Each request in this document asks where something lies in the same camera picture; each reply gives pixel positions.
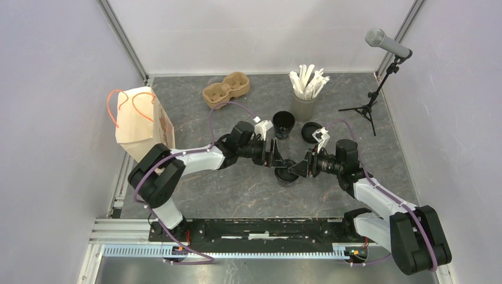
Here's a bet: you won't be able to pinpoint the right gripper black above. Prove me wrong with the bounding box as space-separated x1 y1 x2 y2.
288 144 343 179

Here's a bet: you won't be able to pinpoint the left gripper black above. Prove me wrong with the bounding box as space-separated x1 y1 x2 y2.
237 136 287 167

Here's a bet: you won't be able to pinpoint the black plastic cup lid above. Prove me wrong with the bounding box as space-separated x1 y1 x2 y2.
274 159 296 179

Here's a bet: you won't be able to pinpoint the black coffee cup white lettering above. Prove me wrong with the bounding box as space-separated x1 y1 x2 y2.
272 111 295 140

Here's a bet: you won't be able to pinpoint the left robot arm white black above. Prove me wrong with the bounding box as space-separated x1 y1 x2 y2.
127 121 288 241

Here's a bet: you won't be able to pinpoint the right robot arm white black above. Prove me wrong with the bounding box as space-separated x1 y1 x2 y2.
288 139 452 275

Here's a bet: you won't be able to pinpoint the grey straw holder cup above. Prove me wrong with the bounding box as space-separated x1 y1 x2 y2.
291 95 318 122

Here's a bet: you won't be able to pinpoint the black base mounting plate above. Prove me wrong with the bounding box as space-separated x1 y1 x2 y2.
148 218 373 253

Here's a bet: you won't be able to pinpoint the white wrapped straws bundle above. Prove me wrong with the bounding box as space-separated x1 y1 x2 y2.
288 64 330 101

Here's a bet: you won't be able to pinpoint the cardboard two-cup carrier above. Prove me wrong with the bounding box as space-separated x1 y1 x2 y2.
202 72 250 108

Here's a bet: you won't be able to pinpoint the black microphone tripod stand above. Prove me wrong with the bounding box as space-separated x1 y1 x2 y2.
338 55 406 137

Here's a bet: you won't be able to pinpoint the grey microphone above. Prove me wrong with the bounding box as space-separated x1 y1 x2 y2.
365 29 413 59

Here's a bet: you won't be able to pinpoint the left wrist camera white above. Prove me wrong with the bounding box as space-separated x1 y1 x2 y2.
253 116 273 141

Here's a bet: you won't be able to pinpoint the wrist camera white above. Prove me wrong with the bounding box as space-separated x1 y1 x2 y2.
253 116 273 141
312 127 330 153

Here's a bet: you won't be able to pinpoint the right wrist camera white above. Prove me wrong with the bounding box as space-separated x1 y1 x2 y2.
312 127 330 153

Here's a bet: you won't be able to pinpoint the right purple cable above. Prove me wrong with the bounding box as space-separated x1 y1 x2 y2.
325 119 439 272

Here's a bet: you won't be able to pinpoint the purple cable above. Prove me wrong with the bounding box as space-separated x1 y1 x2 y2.
132 101 260 266
325 119 439 272

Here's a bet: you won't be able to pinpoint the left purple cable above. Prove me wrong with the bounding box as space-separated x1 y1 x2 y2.
132 101 260 266

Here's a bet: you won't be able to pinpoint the white toothed cable rail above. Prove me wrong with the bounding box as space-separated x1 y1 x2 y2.
102 244 365 260

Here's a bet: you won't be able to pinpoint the brown paper bag orange handles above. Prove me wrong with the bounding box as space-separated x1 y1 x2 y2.
107 86 175 162

